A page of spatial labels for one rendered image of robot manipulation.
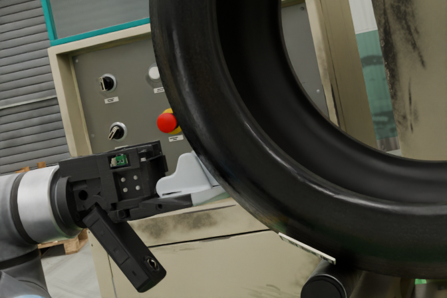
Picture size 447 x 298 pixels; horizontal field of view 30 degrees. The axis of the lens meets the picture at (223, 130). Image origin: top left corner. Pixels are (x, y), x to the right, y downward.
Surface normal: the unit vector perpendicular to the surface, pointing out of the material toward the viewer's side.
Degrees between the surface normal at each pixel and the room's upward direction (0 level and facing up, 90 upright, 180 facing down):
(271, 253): 90
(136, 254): 60
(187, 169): 90
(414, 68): 90
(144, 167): 90
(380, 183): 81
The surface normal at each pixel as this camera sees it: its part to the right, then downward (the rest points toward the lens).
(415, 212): -0.30, 0.30
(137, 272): -0.32, 0.07
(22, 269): 0.72, -0.10
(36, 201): -0.34, -0.17
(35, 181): -0.36, -0.63
